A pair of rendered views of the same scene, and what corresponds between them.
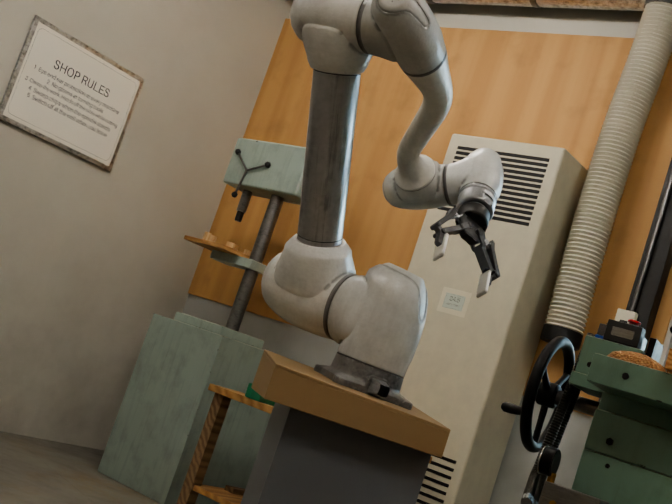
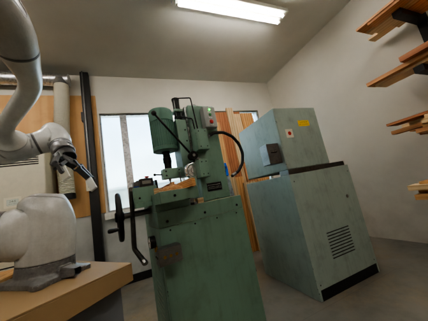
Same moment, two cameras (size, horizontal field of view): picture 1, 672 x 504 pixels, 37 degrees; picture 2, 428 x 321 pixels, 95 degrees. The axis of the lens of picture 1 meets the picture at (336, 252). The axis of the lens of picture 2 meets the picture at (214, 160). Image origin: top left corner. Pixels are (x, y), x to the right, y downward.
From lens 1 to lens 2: 135 cm
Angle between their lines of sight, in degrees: 60
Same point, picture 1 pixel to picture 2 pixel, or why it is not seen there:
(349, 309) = (17, 236)
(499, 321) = not seen: hidden behind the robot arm
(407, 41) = (11, 23)
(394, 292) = (53, 209)
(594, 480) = (168, 237)
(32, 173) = not seen: outside the picture
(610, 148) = not seen: hidden behind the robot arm
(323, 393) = (44, 313)
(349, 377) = (43, 279)
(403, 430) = (110, 284)
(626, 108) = (62, 117)
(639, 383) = (180, 195)
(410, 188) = (13, 149)
